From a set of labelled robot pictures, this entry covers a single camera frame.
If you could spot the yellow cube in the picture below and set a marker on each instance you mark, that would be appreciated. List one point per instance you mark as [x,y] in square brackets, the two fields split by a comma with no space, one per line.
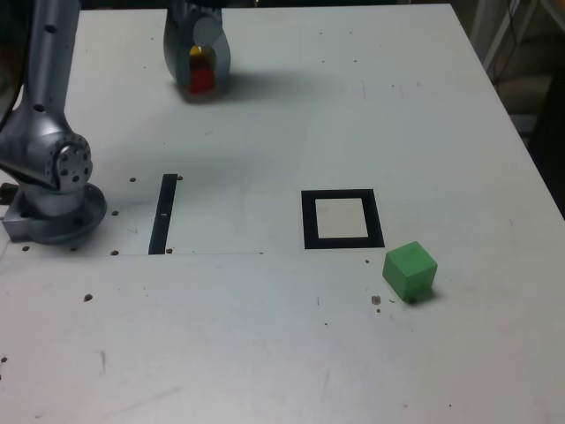
[201,57]

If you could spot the green cube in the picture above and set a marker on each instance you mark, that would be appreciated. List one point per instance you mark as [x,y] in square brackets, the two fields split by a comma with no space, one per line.
[408,269]

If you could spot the red cube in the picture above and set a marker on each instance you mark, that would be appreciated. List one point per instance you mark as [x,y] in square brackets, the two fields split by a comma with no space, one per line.
[202,81]

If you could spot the white background frame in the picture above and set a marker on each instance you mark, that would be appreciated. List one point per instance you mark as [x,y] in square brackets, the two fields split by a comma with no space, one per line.
[496,42]

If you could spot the black tape square outline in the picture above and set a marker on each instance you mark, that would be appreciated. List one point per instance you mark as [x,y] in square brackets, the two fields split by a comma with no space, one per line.
[309,221]

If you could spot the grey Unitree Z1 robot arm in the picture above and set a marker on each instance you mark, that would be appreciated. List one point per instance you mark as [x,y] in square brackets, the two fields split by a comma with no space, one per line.
[44,110]

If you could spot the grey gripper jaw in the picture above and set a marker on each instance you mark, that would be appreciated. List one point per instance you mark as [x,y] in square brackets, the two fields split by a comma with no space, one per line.
[207,32]
[176,48]

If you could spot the black tape strip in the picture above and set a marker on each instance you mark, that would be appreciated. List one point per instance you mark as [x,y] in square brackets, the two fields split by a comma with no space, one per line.
[162,216]

